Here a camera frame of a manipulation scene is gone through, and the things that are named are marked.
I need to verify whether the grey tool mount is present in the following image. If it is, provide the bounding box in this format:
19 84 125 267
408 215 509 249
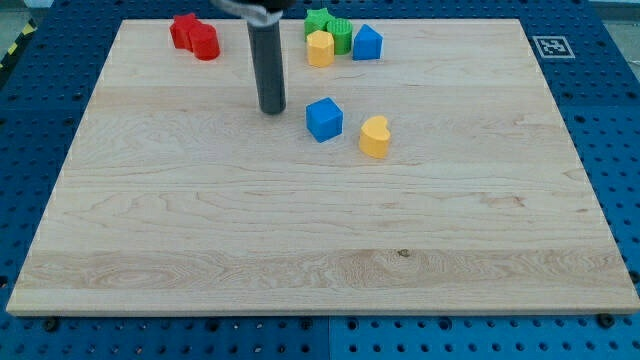
210 0 296 24

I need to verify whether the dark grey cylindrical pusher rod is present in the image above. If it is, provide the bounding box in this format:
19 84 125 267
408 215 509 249
247 22 286 115

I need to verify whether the yellow heart block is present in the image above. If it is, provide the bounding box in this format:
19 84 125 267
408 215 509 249
358 115 391 159

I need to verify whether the green star block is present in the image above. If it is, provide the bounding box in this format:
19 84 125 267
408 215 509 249
304 8 335 39

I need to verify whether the red cylinder block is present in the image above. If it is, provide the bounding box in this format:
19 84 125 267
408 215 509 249
189 23 221 61

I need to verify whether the yellow hexagon block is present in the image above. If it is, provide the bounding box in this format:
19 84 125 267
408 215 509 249
306 30 335 67

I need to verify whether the red star block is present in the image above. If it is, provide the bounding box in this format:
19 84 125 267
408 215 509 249
169 13 202 52

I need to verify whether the green cylinder block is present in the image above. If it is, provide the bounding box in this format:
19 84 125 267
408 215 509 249
326 18 353 55

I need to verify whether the blue triangular prism block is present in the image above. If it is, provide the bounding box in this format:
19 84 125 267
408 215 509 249
352 24 383 61

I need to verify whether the blue cube block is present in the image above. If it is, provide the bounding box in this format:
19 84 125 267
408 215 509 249
305 97 343 142

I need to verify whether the wooden board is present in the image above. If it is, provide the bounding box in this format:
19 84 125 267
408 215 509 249
7 19 639 317

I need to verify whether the white fiducial marker tag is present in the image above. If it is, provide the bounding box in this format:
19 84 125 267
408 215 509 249
532 35 575 59

